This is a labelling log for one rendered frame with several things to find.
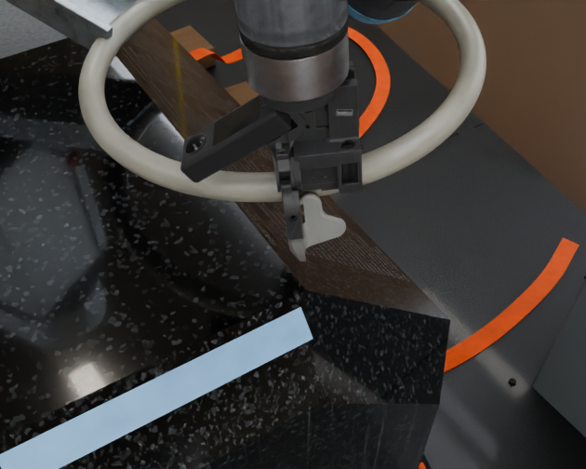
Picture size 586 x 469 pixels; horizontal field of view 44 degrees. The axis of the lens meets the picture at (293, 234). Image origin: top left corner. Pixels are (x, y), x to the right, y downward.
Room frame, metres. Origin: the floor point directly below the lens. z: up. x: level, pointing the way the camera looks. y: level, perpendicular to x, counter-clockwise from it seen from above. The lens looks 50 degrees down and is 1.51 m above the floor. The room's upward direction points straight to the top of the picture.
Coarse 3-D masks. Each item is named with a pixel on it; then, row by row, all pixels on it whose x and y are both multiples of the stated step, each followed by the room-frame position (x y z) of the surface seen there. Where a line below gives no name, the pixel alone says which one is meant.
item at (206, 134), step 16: (256, 96) 0.53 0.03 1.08; (240, 112) 0.52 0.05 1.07; (256, 112) 0.51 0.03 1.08; (272, 112) 0.49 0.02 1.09; (208, 128) 0.52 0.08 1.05; (224, 128) 0.51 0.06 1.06; (240, 128) 0.49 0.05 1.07; (256, 128) 0.49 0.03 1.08; (272, 128) 0.49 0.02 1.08; (288, 128) 0.49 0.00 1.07; (192, 144) 0.50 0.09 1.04; (208, 144) 0.50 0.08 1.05; (224, 144) 0.49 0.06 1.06; (240, 144) 0.49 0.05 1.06; (256, 144) 0.49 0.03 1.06; (192, 160) 0.49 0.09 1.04; (208, 160) 0.48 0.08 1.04; (224, 160) 0.49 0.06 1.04; (192, 176) 0.48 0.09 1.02; (208, 176) 0.48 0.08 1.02
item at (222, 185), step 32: (160, 0) 0.88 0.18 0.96; (448, 0) 0.81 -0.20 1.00; (128, 32) 0.82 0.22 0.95; (480, 32) 0.75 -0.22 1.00; (96, 64) 0.73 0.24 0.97; (480, 64) 0.68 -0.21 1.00; (96, 96) 0.66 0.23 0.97; (448, 96) 0.62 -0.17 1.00; (96, 128) 0.61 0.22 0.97; (416, 128) 0.57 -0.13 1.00; (448, 128) 0.58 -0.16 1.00; (128, 160) 0.55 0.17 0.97; (160, 160) 0.54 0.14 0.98; (384, 160) 0.53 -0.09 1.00; (416, 160) 0.54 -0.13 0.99; (192, 192) 0.51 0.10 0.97; (224, 192) 0.50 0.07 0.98; (256, 192) 0.50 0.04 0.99; (320, 192) 0.50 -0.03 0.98
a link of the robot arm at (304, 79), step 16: (336, 48) 0.49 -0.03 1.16; (256, 64) 0.49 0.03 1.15; (272, 64) 0.48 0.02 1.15; (288, 64) 0.47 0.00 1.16; (304, 64) 0.47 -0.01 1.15; (320, 64) 0.48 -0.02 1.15; (336, 64) 0.49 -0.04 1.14; (256, 80) 0.49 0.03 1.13; (272, 80) 0.48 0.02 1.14; (288, 80) 0.47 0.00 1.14; (304, 80) 0.47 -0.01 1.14; (320, 80) 0.48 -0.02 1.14; (336, 80) 0.49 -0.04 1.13; (272, 96) 0.48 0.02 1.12; (288, 96) 0.47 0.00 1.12; (304, 96) 0.47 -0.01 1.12; (320, 96) 0.48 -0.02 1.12
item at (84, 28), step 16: (16, 0) 0.85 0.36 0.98; (32, 0) 0.83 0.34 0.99; (48, 0) 0.82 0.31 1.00; (64, 0) 0.82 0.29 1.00; (80, 0) 0.88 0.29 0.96; (96, 0) 0.89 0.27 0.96; (112, 0) 0.89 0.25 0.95; (128, 0) 0.90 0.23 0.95; (48, 16) 0.82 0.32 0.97; (64, 16) 0.81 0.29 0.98; (80, 16) 0.80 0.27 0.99; (96, 16) 0.86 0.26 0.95; (112, 16) 0.86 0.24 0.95; (64, 32) 0.81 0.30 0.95; (80, 32) 0.80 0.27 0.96; (96, 32) 0.79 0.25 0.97; (112, 32) 0.79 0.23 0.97
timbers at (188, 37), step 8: (176, 32) 2.09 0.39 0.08; (184, 32) 2.09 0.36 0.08; (192, 32) 2.09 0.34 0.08; (184, 40) 2.04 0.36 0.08; (192, 40) 2.04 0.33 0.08; (200, 40) 2.04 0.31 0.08; (192, 48) 2.00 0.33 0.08; (208, 48) 2.00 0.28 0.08; (208, 56) 1.99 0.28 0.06; (208, 64) 1.99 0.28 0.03; (224, 88) 1.78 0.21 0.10; (232, 88) 1.78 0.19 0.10; (240, 88) 1.78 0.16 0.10; (248, 88) 1.78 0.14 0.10; (232, 96) 1.74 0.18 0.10; (240, 96) 1.74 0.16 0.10; (248, 96) 1.74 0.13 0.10; (240, 104) 1.70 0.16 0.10
